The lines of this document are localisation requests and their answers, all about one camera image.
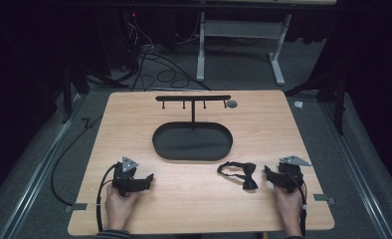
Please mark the black bow tie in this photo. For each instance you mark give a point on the black bow tie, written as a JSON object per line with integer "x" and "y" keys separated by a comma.
{"x": 247, "y": 172}

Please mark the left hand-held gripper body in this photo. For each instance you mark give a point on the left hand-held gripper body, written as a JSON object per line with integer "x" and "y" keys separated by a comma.
{"x": 124, "y": 176}

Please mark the person's right hand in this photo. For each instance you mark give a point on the person's right hand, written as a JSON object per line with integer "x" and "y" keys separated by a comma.
{"x": 288, "y": 209}

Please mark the grey round disc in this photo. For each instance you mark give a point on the grey round disc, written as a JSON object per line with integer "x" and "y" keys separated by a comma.
{"x": 232, "y": 104}

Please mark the white desk frame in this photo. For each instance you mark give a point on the white desk frame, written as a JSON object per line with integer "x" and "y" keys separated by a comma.
{"x": 240, "y": 28}

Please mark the metal floor rail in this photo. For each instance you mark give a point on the metal floor rail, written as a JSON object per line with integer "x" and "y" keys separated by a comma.
{"x": 356, "y": 172}
{"x": 35, "y": 179}

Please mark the black metal stand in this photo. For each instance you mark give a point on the black metal stand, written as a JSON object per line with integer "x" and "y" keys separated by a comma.
{"x": 339, "y": 99}
{"x": 67, "y": 89}

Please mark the grey tape piece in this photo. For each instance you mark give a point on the grey tape piece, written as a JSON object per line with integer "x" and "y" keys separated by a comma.
{"x": 75, "y": 207}
{"x": 324, "y": 198}

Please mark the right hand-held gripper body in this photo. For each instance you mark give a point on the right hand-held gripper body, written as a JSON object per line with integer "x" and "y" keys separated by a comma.
{"x": 290, "y": 176}

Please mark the white crumpled scrap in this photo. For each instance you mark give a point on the white crumpled scrap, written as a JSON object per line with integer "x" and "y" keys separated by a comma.
{"x": 298, "y": 104}

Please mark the black hanger stand with tray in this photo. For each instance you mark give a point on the black hanger stand with tray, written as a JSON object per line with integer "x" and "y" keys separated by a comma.
{"x": 192, "y": 142}

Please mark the person's left hand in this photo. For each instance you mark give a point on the person's left hand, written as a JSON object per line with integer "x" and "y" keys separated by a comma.
{"x": 117, "y": 209}

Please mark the person's right sleeve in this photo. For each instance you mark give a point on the person's right sleeve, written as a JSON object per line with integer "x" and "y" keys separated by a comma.
{"x": 295, "y": 237}

